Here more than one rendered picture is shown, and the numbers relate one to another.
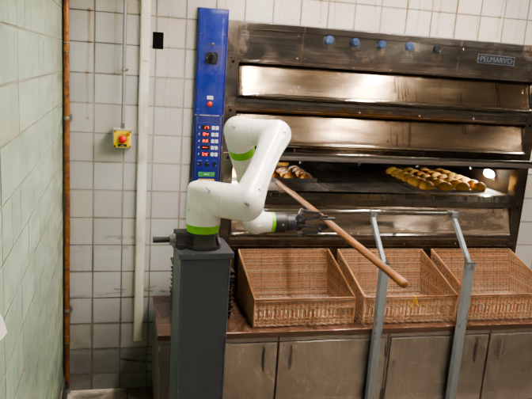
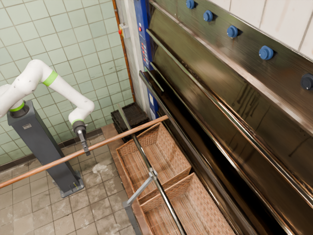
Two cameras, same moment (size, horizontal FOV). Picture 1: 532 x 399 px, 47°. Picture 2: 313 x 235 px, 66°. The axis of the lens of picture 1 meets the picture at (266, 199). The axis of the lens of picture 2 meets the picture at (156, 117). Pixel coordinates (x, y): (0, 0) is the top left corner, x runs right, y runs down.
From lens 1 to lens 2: 3.52 m
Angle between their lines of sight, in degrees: 77
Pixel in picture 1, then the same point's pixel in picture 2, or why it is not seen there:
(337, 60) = (198, 30)
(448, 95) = (305, 164)
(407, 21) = (266, 7)
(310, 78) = (182, 38)
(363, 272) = (200, 201)
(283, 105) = not seen: hidden behind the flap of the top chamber
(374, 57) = (227, 44)
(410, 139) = (246, 162)
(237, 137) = not seen: hidden behind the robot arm
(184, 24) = not seen: outside the picture
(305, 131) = (180, 82)
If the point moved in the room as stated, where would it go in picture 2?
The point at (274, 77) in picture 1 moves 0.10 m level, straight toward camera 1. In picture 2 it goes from (165, 24) to (149, 27)
